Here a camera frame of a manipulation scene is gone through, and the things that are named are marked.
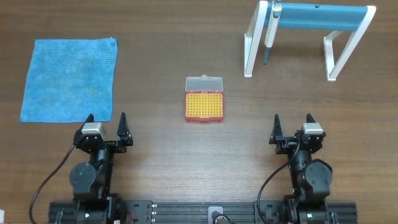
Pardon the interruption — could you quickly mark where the blue cloth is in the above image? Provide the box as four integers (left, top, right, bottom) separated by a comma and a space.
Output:
19, 37, 119, 123

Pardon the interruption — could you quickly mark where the red and yellow tip box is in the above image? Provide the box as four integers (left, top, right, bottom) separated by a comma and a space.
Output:
184, 74, 224, 123

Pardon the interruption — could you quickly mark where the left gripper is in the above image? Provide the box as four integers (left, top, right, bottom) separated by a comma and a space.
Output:
73, 111, 134, 154

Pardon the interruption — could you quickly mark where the mounting rail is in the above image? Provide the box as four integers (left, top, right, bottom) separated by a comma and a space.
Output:
48, 200, 358, 224

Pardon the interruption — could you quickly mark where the white pipette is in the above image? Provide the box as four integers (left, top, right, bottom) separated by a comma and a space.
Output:
263, 0, 284, 66

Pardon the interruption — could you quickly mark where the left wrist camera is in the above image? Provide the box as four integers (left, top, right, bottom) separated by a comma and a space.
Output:
80, 121, 107, 137

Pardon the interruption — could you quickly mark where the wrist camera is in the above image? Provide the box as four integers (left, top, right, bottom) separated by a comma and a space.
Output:
80, 121, 107, 137
300, 122, 324, 135

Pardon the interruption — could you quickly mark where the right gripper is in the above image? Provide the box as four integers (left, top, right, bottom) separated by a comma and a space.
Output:
268, 113, 327, 155

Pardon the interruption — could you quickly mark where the white and blue stand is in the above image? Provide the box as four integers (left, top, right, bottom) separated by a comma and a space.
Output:
244, 0, 377, 82

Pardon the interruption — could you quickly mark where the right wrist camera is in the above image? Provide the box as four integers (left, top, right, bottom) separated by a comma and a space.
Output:
300, 122, 324, 135

